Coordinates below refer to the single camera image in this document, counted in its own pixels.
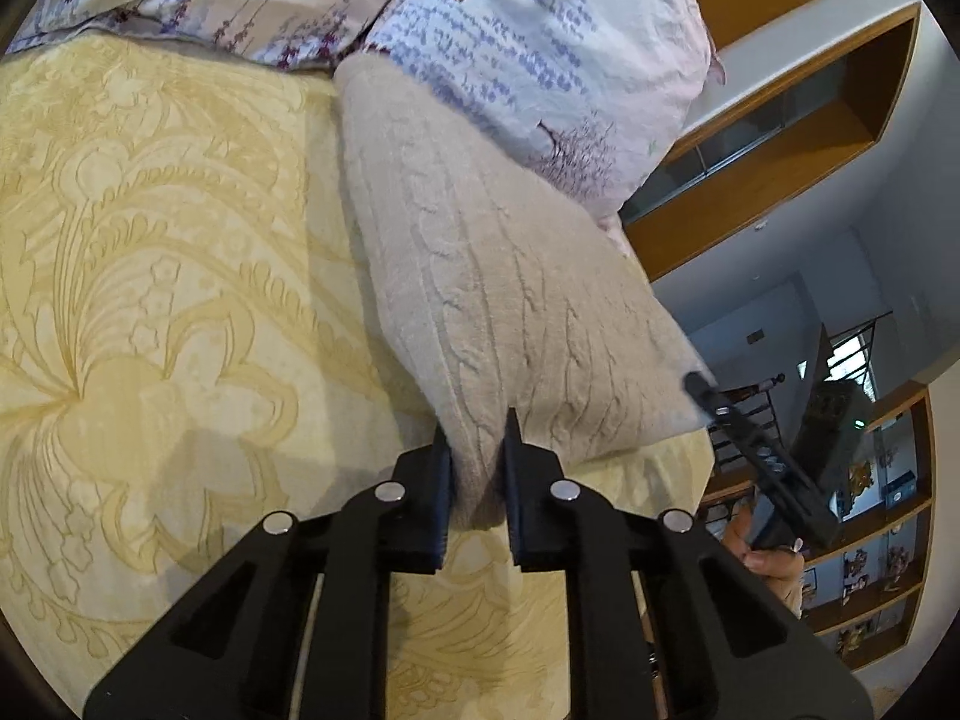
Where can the yellow patterned bedsheet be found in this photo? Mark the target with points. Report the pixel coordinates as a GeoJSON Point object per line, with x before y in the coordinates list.
{"type": "Point", "coordinates": [150, 277]}

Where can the person's right hand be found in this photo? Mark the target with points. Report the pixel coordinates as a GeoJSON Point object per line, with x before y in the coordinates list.
{"type": "Point", "coordinates": [780, 574]}

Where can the floral pillow with tree print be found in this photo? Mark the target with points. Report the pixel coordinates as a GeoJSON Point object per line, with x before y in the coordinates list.
{"type": "Point", "coordinates": [570, 60]}

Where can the wooden bookshelf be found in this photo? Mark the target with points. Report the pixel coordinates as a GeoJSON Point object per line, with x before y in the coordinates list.
{"type": "Point", "coordinates": [892, 540]}

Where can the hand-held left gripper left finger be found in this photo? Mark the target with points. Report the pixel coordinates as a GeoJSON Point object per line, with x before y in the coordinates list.
{"type": "Point", "coordinates": [442, 484]}

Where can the wooden headboard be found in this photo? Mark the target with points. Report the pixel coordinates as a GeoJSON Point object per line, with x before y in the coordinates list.
{"type": "Point", "coordinates": [757, 195]}

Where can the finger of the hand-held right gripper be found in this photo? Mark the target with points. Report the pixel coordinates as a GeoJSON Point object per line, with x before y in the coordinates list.
{"type": "Point", "coordinates": [757, 454]}

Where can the black stair railing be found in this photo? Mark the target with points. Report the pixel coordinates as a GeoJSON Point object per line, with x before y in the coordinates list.
{"type": "Point", "coordinates": [750, 405]}

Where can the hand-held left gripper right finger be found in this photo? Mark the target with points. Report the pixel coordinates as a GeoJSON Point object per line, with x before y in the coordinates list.
{"type": "Point", "coordinates": [514, 484]}

